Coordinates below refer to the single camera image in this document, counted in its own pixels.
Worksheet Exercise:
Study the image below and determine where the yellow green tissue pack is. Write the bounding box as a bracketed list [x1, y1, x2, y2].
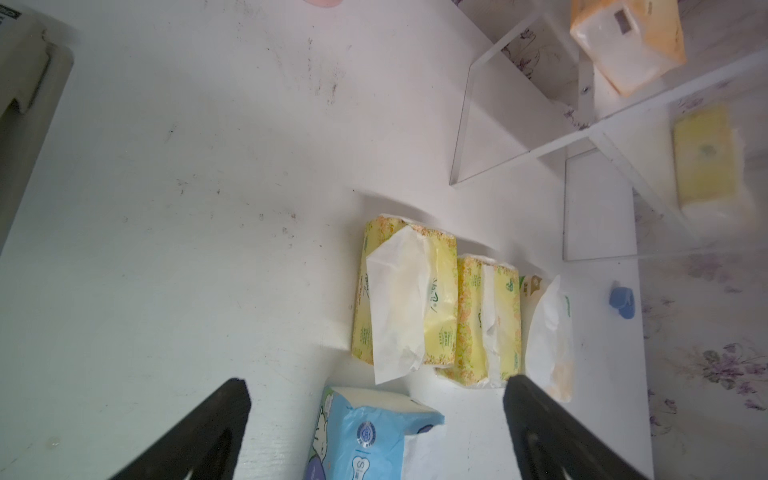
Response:
[351, 215, 458, 385]

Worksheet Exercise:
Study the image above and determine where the white tissue box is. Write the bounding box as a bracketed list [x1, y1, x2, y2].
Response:
[521, 275, 575, 403]

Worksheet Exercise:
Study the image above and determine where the white two-tier shelf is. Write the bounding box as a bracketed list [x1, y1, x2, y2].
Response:
[450, 1, 767, 262]

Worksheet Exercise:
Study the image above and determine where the orange tissue pack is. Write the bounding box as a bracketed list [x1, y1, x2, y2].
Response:
[570, 0, 686, 97]

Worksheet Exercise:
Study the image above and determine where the yellow tissue pack lower shelf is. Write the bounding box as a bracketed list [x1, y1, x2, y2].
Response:
[673, 103, 756, 236]

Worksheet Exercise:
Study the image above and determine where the blue plastic clip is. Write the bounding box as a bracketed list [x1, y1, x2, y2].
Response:
[609, 286, 636, 320]

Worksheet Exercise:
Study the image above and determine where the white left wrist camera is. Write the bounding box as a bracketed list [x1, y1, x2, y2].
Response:
[1, 1, 74, 243]

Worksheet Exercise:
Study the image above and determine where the blue tissue pack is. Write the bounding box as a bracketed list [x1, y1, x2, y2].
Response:
[303, 387, 446, 480]

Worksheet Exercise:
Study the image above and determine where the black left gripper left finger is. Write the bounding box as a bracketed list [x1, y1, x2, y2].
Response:
[113, 378, 251, 479]

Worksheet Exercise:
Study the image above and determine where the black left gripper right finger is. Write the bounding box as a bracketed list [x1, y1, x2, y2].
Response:
[503, 375, 644, 479]

